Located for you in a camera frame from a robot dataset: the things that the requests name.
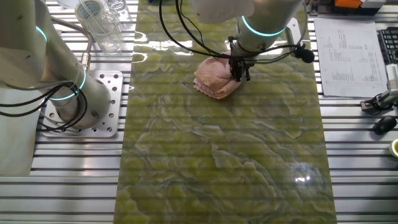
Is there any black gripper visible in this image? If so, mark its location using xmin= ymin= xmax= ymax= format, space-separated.
xmin=229 ymin=51 xmax=253 ymax=82

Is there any pink fluffy cloth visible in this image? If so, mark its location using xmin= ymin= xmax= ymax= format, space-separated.
xmin=192 ymin=51 xmax=242 ymax=100

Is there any green marble pattern mat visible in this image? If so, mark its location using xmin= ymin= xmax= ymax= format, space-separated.
xmin=113 ymin=0 xmax=338 ymax=224

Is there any dark grey device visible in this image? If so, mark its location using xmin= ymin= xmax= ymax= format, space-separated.
xmin=307 ymin=0 xmax=386 ymax=16

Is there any printed table paper sheet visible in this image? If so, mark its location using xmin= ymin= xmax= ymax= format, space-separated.
xmin=313 ymin=17 xmax=389 ymax=99

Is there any orange plastic block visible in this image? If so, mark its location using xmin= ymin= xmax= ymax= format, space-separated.
xmin=334 ymin=0 xmax=363 ymax=9

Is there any clear glass beaker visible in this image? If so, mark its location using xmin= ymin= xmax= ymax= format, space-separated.
xmin=104 ymin=0 xmax=130 ymax=20
xmin=86 ymin=11 xmax=126 ymax=56

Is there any black computer mouse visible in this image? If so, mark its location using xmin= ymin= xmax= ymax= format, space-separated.
xmin=371 ymin=115 xmax=398 ymax=136

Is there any black keyboard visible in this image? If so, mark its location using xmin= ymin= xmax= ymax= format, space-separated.
xmin=377 ymin=27 xmax=398 ymax=65

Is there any yellowish tape roll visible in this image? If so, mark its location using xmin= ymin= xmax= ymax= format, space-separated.
xmin=388 ymin=139 xmax=398 ymax=158

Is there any beige tape roll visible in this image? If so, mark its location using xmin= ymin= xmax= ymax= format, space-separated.
xmin=74 ymin=0 xmax=105 ymax=29

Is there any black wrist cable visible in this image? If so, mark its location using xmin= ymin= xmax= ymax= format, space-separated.
xmin=158 ymin=0 xmax=299 ymax=65

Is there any black round cable plug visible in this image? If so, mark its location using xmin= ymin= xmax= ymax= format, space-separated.
xmin=294 ymin=46 xmax=315 ymax=64

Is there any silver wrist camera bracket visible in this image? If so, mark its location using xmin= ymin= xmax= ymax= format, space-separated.
xmin=284 ymin=17 xmax=304 ymax=47

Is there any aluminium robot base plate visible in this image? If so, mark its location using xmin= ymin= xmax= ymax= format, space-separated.
xmin=40 ymin=70 xmax=124 ymax=139

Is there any grey hose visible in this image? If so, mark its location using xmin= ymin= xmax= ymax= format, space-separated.
xmin=49 ymin=15 xmax=94 ymax=71

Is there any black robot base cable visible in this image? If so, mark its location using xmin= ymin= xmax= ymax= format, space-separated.
xmin=0 ymin=80 xmax=90 ymax=131

